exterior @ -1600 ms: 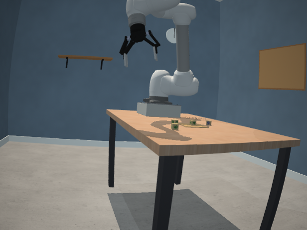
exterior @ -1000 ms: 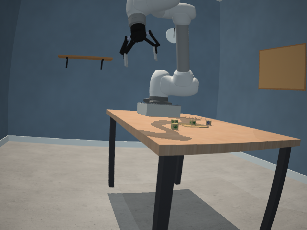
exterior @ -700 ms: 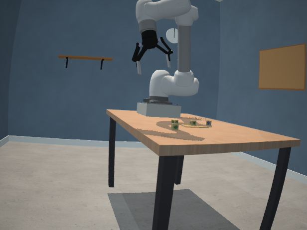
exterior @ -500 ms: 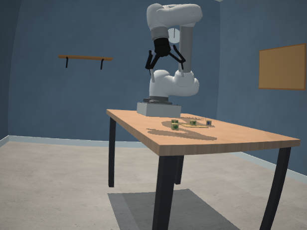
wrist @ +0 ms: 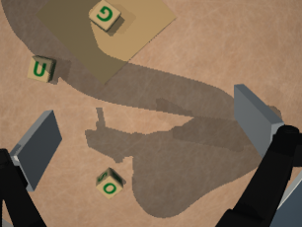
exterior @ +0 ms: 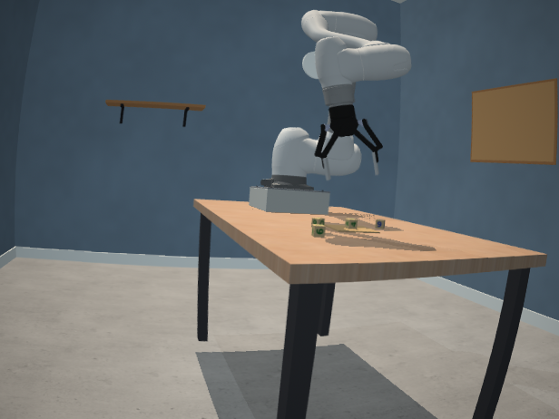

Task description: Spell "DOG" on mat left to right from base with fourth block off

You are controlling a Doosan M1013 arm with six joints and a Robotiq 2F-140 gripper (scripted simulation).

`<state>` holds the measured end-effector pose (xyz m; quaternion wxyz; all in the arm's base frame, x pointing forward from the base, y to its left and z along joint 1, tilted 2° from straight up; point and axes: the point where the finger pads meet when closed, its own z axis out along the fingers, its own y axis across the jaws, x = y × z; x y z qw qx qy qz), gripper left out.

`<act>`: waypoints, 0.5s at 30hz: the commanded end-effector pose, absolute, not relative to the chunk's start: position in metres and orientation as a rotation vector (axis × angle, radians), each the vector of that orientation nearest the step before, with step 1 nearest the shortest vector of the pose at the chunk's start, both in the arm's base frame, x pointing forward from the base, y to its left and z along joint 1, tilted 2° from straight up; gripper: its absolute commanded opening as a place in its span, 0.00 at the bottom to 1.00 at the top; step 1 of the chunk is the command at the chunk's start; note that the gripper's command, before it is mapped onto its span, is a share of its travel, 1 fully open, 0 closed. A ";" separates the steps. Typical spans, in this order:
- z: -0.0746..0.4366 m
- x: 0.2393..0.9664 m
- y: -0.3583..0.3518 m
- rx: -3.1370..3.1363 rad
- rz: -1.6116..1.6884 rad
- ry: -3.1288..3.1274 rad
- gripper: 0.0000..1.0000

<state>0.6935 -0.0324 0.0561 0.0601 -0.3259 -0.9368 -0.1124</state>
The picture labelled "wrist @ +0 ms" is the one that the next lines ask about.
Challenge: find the tan letter block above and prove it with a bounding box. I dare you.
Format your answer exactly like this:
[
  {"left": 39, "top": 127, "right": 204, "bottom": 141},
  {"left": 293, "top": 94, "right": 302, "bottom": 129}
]
[
  {"left": 28, "top": 55, "right": 57, "bottom": 83},
  {"left": 96, "top": 168, "right": 123, "bottom": 199},
  {"left": 89, "top": 0, "right": 121, "bottom": 33}
]

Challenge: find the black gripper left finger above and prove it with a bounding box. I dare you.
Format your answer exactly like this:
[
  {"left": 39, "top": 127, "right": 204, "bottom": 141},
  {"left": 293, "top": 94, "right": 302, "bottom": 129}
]
[{"left": 0, "top": 110, "right": 62, "bottom": 227}]

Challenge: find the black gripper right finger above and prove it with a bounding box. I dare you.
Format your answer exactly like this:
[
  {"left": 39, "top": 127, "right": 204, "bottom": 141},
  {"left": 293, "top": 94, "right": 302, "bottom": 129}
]
[{"left": 215, "top": 84, "right": 302, "bottom": 227}]

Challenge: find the tan flat mat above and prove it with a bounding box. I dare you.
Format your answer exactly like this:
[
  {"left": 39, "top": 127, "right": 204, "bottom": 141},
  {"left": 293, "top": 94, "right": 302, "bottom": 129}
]
[{"left": 36, "top": 0, "right": 177, "bottom": 85}]

